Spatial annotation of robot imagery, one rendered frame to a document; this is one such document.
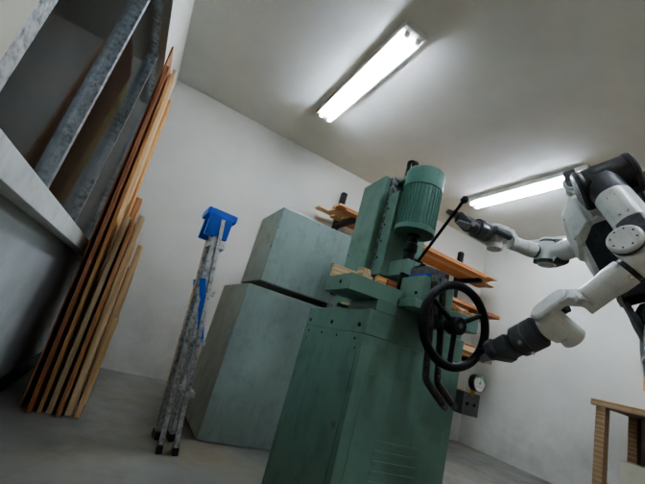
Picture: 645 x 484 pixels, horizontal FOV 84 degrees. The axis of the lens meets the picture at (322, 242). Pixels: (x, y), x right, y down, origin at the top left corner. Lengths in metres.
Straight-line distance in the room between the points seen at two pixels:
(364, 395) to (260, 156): 3.12
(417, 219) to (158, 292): 2.58
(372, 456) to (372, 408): 0.15
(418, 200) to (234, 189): 2.52
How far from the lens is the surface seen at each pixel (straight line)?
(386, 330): 1.33
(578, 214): 1.42
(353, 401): 1.29
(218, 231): 1.94
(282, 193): 3.97
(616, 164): 1.34
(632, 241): 1.12
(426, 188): 1.64
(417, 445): 1.47
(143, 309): 3.57
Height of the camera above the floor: 0.62
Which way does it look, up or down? 16 degrees up
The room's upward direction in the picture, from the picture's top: 16 degrees clockwise
